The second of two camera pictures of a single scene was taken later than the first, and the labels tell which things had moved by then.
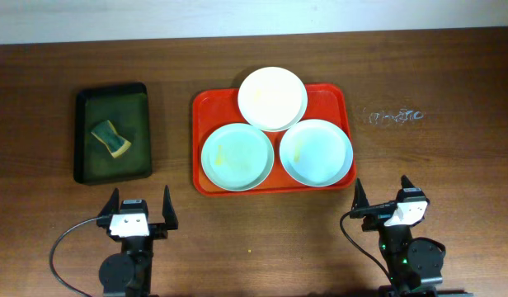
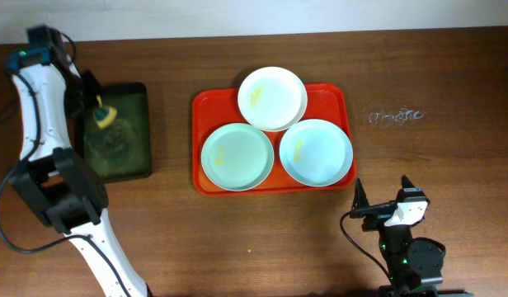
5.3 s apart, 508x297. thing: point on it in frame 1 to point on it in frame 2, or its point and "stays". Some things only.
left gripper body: [156, 230] to [87, 88]
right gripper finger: [360, 199] stays
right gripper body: [377, 214] stays
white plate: [272, 99] stays
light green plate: [237, 157] stays
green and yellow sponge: [107, 133] to [104, 115]
